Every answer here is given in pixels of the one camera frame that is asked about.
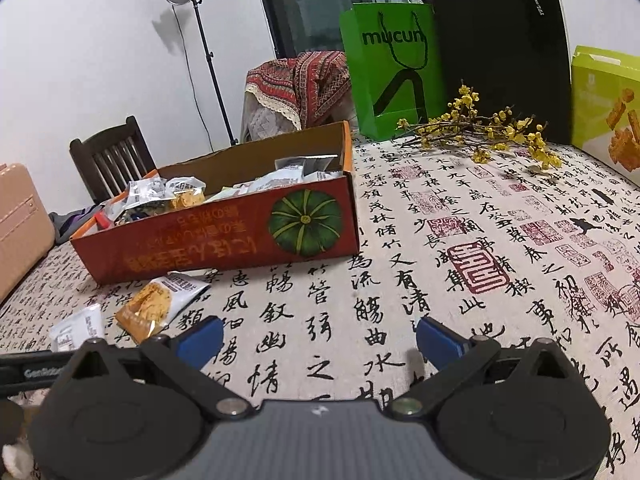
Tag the grey purple pouch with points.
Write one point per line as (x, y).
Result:
(65, 225)

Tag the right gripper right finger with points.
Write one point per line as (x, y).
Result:
(459, 363)

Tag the small white snack packet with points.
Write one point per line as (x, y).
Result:
(70, 333)

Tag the white silver snack packet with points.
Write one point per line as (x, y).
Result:
(311, 168)

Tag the dark wooden chair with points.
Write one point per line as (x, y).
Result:
(111, 158)

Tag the gloved left hand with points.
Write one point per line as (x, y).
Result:
(17, 413)

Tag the cloth covered armchair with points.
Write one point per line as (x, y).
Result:
(292, 94)

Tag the yellow flower branch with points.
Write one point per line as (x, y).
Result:
(463, 130)

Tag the yellow green snack box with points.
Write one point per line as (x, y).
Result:
(606, 95)

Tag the black paper bag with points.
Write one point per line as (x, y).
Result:
(513, 53)

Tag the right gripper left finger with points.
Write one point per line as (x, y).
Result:
(178, 362)

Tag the pink hard suitcase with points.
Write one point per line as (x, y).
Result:
(27, 233)

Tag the green mucun paper bag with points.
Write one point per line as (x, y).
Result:
(392, 53)

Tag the cracker chip snack bag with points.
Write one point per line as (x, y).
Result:
(186, 192)

